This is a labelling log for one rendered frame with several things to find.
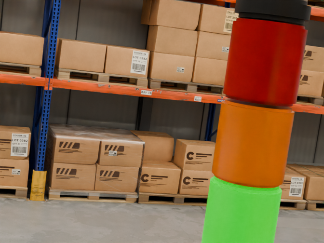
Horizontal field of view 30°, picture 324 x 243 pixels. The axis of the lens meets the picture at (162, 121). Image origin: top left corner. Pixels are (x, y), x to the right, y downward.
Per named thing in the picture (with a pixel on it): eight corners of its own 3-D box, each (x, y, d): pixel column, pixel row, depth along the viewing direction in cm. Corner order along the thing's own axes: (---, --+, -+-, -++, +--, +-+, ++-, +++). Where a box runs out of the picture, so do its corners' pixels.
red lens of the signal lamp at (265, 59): (240, 102, 38) (252, 18, 37) (211, 92, 43) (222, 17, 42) (309, 109, 40) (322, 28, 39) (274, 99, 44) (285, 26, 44)
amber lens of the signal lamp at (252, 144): (227, 186, 39) (239, 105, 38) (200, 168, 44) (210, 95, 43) (296, 190, 40) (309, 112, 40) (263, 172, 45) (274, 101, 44)
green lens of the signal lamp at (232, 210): (215, 268, 40) (227, 190, 39) (190, 241, 44) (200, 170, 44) (283, 268, 41) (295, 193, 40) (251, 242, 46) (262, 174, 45)
